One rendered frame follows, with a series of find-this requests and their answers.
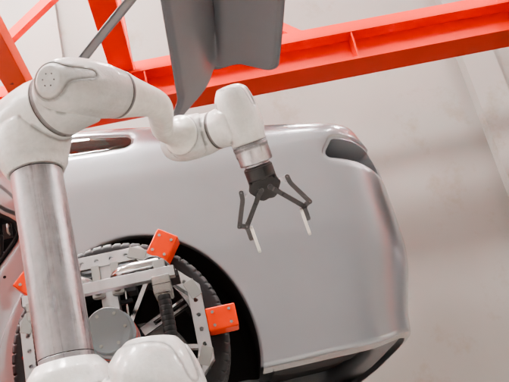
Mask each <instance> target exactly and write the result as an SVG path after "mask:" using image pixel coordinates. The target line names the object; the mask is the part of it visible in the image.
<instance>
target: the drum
mask: <svg viewBox="0 0 509 382"><path fill-rule="evenodd" d="M89 326H90V330H91V335H92V343H93V348H94V352H95V355H99V356H101V357H102V358H103V359H104V360H105V361H106V362H108V363H110V361H111V360H112V358H113V356H114V354H115V353H116V351H117V350H118V349H119V348H121V347H122V346H123V345H124V343H125V342H127V341H129V340H132V339H135V338H139V337H141V333H140V332H139V329H138V327H137V326H136V324H135V323H134V321H133V319H132V318H131V317H130V316H129V315H128V314H127V313H126V312H123V311H121V310H120V309H118V308H114V307H105V308H100V309H99V310H97V311H96V312H94V313H93V314H92V315H91V316H90V317H89Z"/></svg>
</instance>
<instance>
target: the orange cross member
mask: <svg viewBox="0 0 509 382"><path fill-rule="evenodd" d="M32 79H33V78H32V76H31V74H30V72H29V70H28V69H27V66H26V65H25V63H24V61H23V59H22V57H21V55H20V53H19V51H18V49H17V46H16V45H15V43H14V40H13V39H12V37H11V34H10V33H9V31H8V29H7V27H6V26H5V23H4V21H3V20H2V17H1V15H0V80H1V82H2V83H3V85H4V87H5V88H6V90H7V92H8V93H10V92H11V91H12V90H14V89H16V88H17V87H18V86H20V85H22V84H23V83H25V82H28V81H30V80H32Z"/></svg>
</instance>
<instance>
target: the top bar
mask: <svg viewBox="0 0 509 382"><path fill-rule="evenodd" d="M162 274H169V275H170V278H175V277H176V271H175V267H174V265H168V266H164V267H161V268H154V269H150V270H147V271H140V272H136V273H132V274H125V275H122V276H118V277H112V278H108V279H104V280H97V281H93V282H89V283H83V291H84V296H85V297H86V296H92V295H96V294H99V293H106V292H110V291H114V290H120V289H124V288H128V287H134V286H138V285H143V284H146V283H151V277H154V276H158V275H162ZM20 299H21V306H22V308H24V309H26V304H27V303H29V302H28V296H22V297H21V298H20Z"/></svg>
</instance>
